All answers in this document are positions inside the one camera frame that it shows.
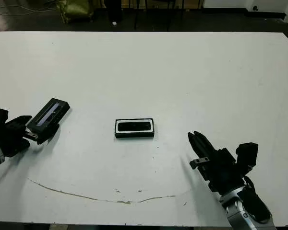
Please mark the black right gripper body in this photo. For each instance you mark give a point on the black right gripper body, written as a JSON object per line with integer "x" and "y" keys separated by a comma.
{"x": 223, "y": 172}

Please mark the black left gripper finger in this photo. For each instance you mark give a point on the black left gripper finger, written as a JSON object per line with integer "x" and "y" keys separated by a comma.
{"x": 48, "y": 136}

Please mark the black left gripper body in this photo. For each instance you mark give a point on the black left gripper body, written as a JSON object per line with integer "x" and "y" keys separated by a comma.
{"x": 16, "y": 136}

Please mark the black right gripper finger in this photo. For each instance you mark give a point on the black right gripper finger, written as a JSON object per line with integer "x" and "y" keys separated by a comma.
{"x": 197, "y": 145}
{"x": 206, "y": 143}

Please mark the black box lid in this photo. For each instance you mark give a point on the black box lid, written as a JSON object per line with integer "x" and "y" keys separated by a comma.
{"x": 60, "y": 109}

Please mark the black box white lining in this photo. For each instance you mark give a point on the black box white lining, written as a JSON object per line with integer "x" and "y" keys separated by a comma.
{"x": 134, "y": 136}

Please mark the olive green plastic bag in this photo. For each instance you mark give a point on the olive green plastic bag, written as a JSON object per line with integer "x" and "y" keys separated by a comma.
{"x": 74, "y": 9}

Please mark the small white floor object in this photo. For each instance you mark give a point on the small white floor object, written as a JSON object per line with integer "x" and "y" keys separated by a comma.
{"x": 114, "y": 23}

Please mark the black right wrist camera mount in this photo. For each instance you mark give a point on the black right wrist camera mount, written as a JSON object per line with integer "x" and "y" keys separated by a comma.
{"x": 247, "y": 153}

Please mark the black upright post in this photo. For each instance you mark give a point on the black upright post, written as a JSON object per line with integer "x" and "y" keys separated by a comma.
{"x": 114, "y": 9}

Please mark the black round wall fitting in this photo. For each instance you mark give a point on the black round wall fitting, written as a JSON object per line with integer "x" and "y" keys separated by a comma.
{"x": 255, "y": 8}

